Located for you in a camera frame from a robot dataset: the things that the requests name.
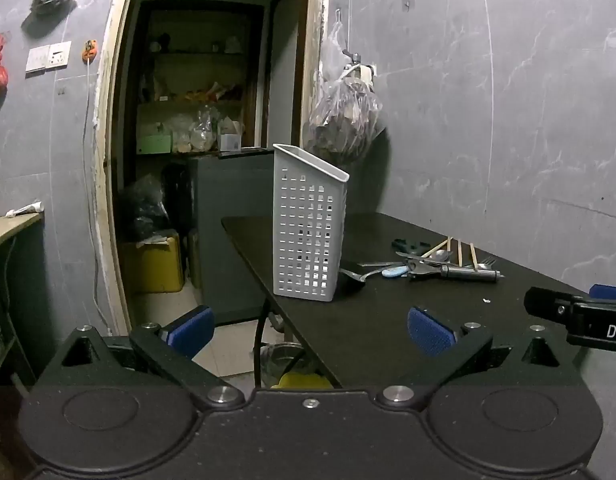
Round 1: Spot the clear food bag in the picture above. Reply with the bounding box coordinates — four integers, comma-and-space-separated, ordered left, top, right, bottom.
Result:
190, 107, 219, 154

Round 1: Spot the steel utensil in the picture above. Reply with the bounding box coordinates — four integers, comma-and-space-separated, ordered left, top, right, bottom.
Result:
339, 267, 385, 282

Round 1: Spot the wooden shelf unit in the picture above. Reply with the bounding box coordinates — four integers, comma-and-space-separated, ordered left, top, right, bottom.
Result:
134, 2, 265, 157

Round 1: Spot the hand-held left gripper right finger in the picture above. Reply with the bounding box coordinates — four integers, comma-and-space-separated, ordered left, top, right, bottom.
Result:
375, 306, 586, 408

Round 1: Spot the white wall hook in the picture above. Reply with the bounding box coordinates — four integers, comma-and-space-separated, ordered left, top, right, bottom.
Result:
342, 52, 377, 83

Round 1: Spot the metal handled kitchen tool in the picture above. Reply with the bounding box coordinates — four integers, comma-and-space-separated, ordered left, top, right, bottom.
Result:
409, 263, 504, 284

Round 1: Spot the yellow container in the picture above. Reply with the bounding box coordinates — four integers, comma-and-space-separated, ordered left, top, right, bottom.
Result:
118, 232, 185, 295

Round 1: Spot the wooden side shelf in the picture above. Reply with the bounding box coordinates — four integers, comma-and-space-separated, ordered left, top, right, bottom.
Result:
0, 211, 44, 254

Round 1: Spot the clear plastic bag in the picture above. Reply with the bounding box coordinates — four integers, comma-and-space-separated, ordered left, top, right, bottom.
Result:
302, 15, 385, 166

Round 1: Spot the metal bowl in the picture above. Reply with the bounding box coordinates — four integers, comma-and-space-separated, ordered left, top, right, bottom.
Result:
260, 342, 309, 389

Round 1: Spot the yellow plastic object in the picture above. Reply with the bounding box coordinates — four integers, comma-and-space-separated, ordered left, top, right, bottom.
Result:
269, 371, 335, 391

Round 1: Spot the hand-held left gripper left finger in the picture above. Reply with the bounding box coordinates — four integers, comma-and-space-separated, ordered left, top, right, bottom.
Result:
35, 305, 246, 408

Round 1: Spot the black handled knife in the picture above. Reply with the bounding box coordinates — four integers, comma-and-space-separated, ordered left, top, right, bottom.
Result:
340, 258, 403, 270

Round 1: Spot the green box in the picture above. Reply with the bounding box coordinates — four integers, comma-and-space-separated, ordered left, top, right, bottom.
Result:
136, 134, 172, 155

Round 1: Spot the white wall cable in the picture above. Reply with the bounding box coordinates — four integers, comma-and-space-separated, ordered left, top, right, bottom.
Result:
84, 57, 114, 335

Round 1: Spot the white perforated utensil basket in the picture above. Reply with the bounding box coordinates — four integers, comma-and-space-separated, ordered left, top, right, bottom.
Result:
272, 143, 351, 304

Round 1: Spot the white tube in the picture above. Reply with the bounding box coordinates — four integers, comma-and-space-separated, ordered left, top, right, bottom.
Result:
5, 202, 44, 219

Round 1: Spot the white switch plate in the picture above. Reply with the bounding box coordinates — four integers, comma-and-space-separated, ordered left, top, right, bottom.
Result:
26, 41, 72, 75

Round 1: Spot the black plastic bag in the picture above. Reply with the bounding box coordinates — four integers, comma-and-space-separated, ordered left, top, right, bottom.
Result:
118, 174, 171, 244

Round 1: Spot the grey cabinet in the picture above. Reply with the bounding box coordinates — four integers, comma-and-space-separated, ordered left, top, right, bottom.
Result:
188, 150, 277, 324

